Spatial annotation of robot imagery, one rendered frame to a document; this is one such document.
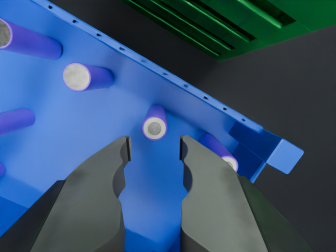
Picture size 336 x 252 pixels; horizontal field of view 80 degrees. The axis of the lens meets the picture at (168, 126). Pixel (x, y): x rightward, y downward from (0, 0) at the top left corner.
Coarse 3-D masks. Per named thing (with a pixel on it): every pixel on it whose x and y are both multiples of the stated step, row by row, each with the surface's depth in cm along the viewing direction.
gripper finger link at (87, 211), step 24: (120, 144) 11; (96, 168) 10; (120, 168) 10; (72, 192) 8; (96, 192) 8; (120, 192) 10; (48, 216) 7; (72, 216) 7; (96, 216) 7; (120, 216) 7; (48, 240) 6; (72, 240) 6; (96, 240) 6; (120, 240) 7
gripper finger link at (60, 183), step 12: (60, 180) 9; (48, 192) 8; (36, 204) 8; (48, 204) 8; (24, 216) 7; (36, 216) 7; (12, 228) 7; (24, 228) 7; (36, 228) 7; (0, 240) 6; (12, 240) 6; (24, 240) 6
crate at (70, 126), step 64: (0, 0) 18; (0, 64) 19; (64, 64) 19; (128, 64) 19; (64, 128) 20; (128, 128) 20; (192, 128) 21; (256, 128) 16; (0, 192) 21; (128, 192) 22
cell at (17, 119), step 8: (8, 112) 17; (16, 112) 18; (24, 112) 19; (32, 112) 20; (0, 120) 16; (8, 120) 16; (16, 120) 17; (24, 120) 18; (32, 120) 19; (0, 128) 15; (8, 128) 16; (16, 128) 17
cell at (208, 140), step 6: (204, 138) 20; (210, 138) 19; (204, 144) 18; (210, 144) 17; (216, 144) 17; (216, 150) 16; (222, 150) 16; (222, 156) 15; (228, 156) 15; (228, 162) 15; (234, 162) 15; (234, 168) 15
